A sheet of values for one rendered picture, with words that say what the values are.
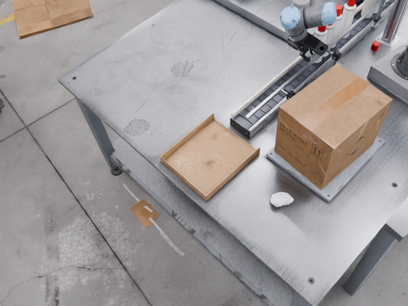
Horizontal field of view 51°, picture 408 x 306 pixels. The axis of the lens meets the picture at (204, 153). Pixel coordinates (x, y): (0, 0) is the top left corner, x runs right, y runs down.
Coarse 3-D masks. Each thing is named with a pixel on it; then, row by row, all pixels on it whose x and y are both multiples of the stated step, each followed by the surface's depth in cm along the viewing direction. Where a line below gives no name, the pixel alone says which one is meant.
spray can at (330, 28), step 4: (328, 24) 176; (332, 24) 177; (328, 28) 177; (332, 28) 177; (328, 32) 178; (332, 32) 179; (328, 36) 180; (332, 36) 182; (328, 40) 182; (328, 44) 184; (324, 56) 189
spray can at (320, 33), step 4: (320, 28) 173; (324, 28) 173; (316, 32) 176; (320, 32) 175; (324, 32) 175; (316, 36) 177; (320, 36) 176; (324, 36) 176; (324, 40) 178; (312, 56) 186; (316, 60) 186; (320, 60) 187
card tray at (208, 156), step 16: (208, 128) 178; (224, 128) 178; (176, 144) 171; (192, 144) 174; (208, 144) 173; (224, 144) 173; (240, 144) 172; (176, 160) 170; (192, 160) 170; (208, 160) 169; (224, 160) 169; (240, 160) 168; (192, 176) 166; (208, 176) 165; (224, 176) 165; (208, 192) 161
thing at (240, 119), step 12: (360, 12) 205; (360, 24) 200; (348, 36) 196; (336, 48) 193; (324, 60) 189; (288, 72) 186; (312, 72) 185; (276, 84) 183; (288, 84) 182; (264, 96) 180; (276, 96) 179; (252, 108) 177; (264, 108) 176; (240, 120) 173; (252, 120) 173
